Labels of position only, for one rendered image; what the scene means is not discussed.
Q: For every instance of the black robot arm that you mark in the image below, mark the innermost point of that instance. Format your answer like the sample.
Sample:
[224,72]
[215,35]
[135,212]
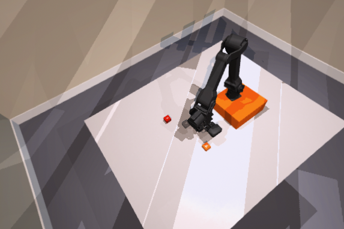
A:
[234,45]

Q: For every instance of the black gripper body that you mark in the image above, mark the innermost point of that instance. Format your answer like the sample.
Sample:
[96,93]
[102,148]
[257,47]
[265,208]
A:
[213,129]

